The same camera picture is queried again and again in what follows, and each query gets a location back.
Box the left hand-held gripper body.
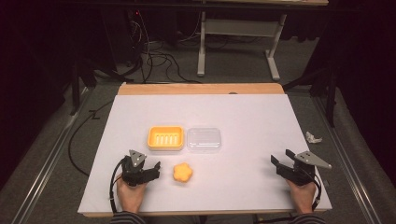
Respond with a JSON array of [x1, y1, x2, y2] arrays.
[[120, 149, 148, 188]]

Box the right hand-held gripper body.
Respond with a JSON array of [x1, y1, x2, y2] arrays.
[[276, 150, 332, 187]]

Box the yellow flower-shaped soap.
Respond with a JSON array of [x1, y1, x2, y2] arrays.
[[172, 161, 194, 184]]

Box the yellow soap dish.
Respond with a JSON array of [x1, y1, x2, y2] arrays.
[[147, 125, 186, 152]]

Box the clear plastic lid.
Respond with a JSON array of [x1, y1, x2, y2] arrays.
[[185, 126, 223, 154]]

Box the person's left hand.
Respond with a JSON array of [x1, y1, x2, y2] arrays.
[[116, 177, 148, 215]]

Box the person's right hand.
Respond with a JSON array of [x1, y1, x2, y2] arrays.
[[285, 178, 318, 216]]

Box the crumpled white paper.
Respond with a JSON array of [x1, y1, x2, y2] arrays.
[[304, 131, 324, 145]]

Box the white table cover sheet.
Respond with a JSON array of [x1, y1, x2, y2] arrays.
[[77, 93, 333, 217]]

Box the black metal stand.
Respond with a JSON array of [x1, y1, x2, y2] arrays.
[[68, 57, 98, 117], [281, 66, 340, 129]]

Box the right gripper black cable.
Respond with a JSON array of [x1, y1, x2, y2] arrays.
[[306, 169, 323, 213]]

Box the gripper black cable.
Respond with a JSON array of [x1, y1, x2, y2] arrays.
[[108, 156, 128, 215], [306, 169, 323, 213]]

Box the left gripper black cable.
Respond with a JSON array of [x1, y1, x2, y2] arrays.
[[108, 156, 128, 215]]

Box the metal floor rail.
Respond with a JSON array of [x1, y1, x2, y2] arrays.
[[311, 94, 379, 224], [10, 86, 92, 224]]

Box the long black floor cable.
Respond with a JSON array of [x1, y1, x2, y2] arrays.
[[67, 99, 115, 177]]

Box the tangle of black floor cables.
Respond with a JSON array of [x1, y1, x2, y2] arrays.
[[125, 8, 203, 85]]

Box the white metal desk frame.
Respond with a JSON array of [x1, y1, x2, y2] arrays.
[[196, 11, 288, 83]]

